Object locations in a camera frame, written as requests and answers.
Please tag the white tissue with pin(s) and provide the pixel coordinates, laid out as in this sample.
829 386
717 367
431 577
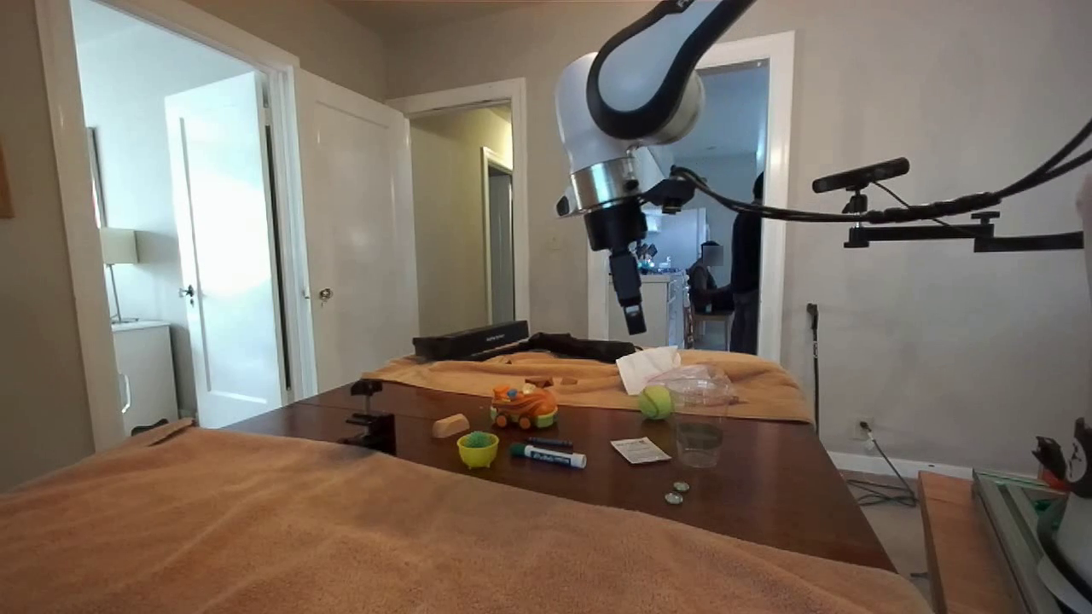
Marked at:
645 367

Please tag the clear plastic cup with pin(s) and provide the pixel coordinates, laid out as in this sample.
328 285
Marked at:
697 443

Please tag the black white toy figure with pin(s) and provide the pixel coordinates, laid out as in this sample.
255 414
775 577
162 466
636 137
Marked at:
1069 461

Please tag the person in dark clothes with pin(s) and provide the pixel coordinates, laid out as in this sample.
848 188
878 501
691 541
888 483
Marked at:
704 278

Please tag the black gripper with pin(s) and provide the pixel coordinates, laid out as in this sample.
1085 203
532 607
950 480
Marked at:
614 227

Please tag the wall power outlet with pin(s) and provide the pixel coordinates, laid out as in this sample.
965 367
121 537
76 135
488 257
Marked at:
863 428

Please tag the yellow-green tennis ball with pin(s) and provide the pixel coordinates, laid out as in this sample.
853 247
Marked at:
656 401

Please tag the small green-yellow cup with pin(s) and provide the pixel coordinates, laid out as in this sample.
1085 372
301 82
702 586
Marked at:
480 447

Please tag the orange towel with clutter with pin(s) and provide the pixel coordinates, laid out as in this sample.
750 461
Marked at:
567 379

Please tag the white door with knob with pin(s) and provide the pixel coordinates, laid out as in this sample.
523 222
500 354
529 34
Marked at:
359 227

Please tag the long black case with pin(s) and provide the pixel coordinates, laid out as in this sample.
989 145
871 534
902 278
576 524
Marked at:
468 341

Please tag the large orange towel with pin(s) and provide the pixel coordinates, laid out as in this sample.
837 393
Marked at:
397 534

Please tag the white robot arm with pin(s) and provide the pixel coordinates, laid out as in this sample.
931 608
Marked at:
636 70

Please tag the white green marker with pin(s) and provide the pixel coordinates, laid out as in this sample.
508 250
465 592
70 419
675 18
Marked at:
547 455

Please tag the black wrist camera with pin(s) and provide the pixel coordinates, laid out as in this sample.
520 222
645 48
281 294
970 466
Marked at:
673 188

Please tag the small coin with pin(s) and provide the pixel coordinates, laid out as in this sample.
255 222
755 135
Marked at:
673 501
679 485

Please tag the white panel door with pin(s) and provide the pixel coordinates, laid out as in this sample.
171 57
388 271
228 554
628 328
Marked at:
234 240

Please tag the orange toy truck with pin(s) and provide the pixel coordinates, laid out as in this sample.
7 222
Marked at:
523 404

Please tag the black upright stick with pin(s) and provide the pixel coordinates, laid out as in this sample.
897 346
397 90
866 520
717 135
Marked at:
812 363

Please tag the black stereo camera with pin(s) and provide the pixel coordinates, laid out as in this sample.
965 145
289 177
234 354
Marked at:
860 177

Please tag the black pen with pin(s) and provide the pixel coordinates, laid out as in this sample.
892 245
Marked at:
547 443

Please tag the grey green tray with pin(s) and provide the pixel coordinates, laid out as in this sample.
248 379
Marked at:
1019 534

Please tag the white cabinet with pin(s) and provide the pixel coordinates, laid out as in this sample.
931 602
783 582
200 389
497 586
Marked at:
144 376

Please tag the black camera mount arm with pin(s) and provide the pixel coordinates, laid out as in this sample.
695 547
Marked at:
965 237

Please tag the flat black bag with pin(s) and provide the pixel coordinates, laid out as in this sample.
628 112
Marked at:
582 346

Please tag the clear glass bowl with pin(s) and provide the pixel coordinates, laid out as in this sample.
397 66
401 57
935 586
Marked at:
704 389

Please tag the black table clamp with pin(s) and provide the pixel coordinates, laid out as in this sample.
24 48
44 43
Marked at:
368 426

